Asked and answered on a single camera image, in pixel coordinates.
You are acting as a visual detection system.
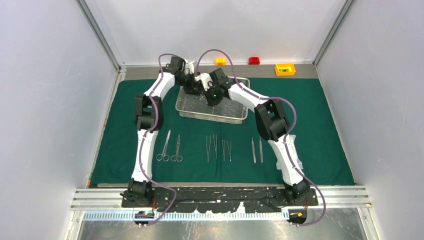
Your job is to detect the yellow toy block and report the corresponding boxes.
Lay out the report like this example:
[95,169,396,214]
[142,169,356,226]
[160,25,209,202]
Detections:
[274,63,296,77]

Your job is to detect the surgical scissors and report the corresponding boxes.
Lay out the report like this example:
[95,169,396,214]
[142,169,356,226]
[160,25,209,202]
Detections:
[156,130,171,162]

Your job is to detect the long steel forceps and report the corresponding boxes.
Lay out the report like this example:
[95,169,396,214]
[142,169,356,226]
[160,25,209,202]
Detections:
[206,135,212,163]

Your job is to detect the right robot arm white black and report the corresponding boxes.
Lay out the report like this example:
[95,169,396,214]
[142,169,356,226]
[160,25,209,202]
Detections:
[194,68,310,205]

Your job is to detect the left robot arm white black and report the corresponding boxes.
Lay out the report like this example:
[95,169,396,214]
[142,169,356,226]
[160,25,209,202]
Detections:
[121,54,198,207]

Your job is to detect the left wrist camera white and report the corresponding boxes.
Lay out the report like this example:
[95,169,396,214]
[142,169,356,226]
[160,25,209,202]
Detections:
[183,60,197,75]

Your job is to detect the steel scalpel handle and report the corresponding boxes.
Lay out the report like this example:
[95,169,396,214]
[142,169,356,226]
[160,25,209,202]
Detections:
[259,137,264,163]
[251,137,257,164]

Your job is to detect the green surgical cloth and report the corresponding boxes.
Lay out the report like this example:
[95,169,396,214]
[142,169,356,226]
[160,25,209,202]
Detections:
[91,78,355,185]

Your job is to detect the red toy brick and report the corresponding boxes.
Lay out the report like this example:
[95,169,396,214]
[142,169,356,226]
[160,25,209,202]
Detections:
[248,56,261,65]

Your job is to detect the metal mesh tray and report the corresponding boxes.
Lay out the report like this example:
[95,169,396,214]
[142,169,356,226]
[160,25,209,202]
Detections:
[175,86,249,124]

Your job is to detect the steel scissors blade pair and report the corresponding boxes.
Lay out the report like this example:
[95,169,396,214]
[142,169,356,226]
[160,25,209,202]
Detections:
[170,134,183,162]

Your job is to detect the white paper packet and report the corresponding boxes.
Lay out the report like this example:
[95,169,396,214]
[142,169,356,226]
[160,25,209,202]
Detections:
[276,134,304,170]

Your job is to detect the aluminium frame rail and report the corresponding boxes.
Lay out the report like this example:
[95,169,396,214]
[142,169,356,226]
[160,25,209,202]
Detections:
[70,185,372,211]

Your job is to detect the orange toy brick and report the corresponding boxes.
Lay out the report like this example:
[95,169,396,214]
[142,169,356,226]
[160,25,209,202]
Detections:
[214,57,227,66]

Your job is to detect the steel spatula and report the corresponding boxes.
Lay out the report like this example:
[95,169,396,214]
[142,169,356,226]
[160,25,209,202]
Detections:
[213,134,218,159]

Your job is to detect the thin steel tweezers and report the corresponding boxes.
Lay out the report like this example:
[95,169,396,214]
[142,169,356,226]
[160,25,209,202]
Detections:
[227,140,232,162]

